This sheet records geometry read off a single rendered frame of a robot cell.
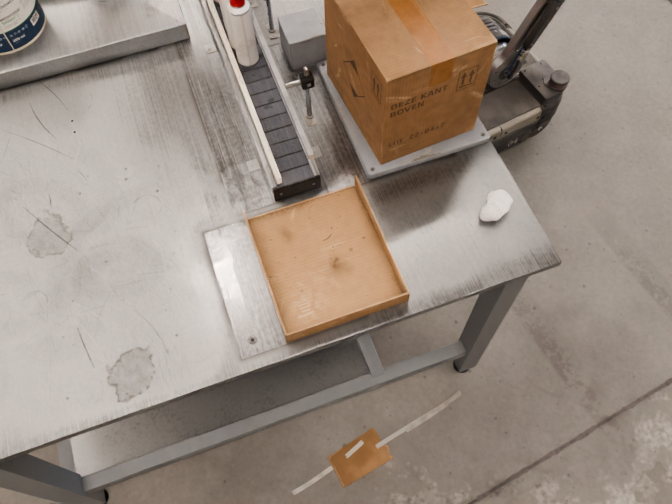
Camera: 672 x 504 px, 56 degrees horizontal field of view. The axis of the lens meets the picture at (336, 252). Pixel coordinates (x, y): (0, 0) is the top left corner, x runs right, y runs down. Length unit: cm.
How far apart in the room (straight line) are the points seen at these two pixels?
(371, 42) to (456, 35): 17
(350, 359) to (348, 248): 61
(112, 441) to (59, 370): 62
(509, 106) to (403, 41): 115
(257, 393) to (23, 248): 76
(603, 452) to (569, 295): 52
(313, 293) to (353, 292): 8
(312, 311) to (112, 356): 40
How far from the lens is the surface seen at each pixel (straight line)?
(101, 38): 176
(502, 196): 142
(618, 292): 240
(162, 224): 144
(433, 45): 130
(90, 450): 197
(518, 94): 245
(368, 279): 132
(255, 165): 148
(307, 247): 135
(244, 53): 157
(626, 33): 316
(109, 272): 142
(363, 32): 132
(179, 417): 191
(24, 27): 179
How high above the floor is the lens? 203
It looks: 63 degrees down
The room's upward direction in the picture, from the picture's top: 2 degrees counter-clockwise
